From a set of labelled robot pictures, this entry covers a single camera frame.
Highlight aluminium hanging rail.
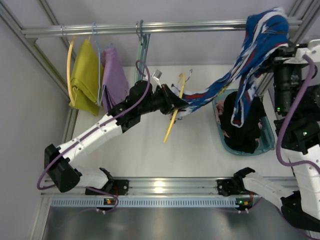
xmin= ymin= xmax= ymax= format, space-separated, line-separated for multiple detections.
xmin=20 ymin=16 xmax=305 ymax=39

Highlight mustard yellow garment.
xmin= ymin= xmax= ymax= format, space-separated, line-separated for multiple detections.
xmin=69 ymin=39 xmax=100 ymax=116

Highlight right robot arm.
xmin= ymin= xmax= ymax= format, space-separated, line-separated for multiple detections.
xmin=229 ymin=39 xmax=320 ymax=232

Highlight purple garment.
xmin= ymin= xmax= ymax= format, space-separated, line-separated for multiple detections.
xmin=101 ymin=46 xmax=130 ymax=113

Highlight left aluminium frame post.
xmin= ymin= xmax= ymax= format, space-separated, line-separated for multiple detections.
xmin=0 ymin=0 xmax=68 ymax=98

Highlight teal plastic basket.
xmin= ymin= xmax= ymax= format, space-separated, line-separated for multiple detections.
xmin=212 ymin=89 xmax=275 ymax=157

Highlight black garment in basket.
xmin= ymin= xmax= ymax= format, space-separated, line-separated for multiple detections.
xmin=218 ymin=91 xmax=266 ymax=154

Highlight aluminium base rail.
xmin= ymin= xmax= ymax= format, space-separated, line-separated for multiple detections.
xmin=41 ymin=176 xmax=301 ymax=198

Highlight slotted grey cable duct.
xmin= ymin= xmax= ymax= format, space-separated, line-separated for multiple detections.
xmin=50 ymin=196 xmax=252 ymax=208

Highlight green empty hanger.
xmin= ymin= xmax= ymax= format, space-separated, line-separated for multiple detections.
xmin=134 ymin=19 xmax=143 ymax=82

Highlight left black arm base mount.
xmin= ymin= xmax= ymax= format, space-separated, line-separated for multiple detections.
xmin=85 ymin=179 xmax=130 ymax=197

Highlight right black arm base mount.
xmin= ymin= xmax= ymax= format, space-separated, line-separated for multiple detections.
xmin=217 ymin=178 xmax=242 ymax=197

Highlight pink garment in basket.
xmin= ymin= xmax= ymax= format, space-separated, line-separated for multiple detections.
xmin=214 ymin=100 xmax=225 ymax=124

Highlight yellow hanger with trousers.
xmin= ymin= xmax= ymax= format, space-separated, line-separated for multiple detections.
xmin=163 ymin=68 xmax=193 ymax=143

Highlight light blue hanger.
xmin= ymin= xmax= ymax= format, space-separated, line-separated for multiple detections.
xmin=91 ymin=22 xmax=102 ymax=107

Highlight yellow hanger on left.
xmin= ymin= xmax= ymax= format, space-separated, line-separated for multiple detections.
xmin=66 ymin=36 xmax=77 ymax=107

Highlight blue white patterned trousers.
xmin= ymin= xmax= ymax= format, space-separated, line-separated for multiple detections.
xmin=176 ymin=7 xmax=289 ymax=128

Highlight aluminium frame post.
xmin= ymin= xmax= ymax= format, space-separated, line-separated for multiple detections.
xmin=239 ymin=0 xmax=320 ymax=96
xmin=0 ymin=0 xmax=68 ymax=98

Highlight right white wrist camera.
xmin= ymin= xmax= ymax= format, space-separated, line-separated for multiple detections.
xmin=294 ymin=38 xmax=320 ymax=64

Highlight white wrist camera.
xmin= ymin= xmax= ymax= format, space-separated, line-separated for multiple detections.
xmin=294 ymin=38 xmax=320 ymax=64
xmin=151 ymin=69 xmax=162 ymax=87

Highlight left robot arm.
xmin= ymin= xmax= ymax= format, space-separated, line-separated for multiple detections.
xmin=44 ymin=80 xmax=189 ymax=193

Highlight teal blue empty hanger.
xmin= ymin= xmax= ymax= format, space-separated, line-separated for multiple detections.
xmin=138 ymin=19 xmax=152 ymax=81

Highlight right aluminium frame post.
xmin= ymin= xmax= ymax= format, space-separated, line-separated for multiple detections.
xmin=239 ymin=0 xmax=320 ymax=96

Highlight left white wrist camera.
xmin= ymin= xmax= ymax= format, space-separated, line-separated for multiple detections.
xmin=151 ymin=69 xmax=162 ymax=87

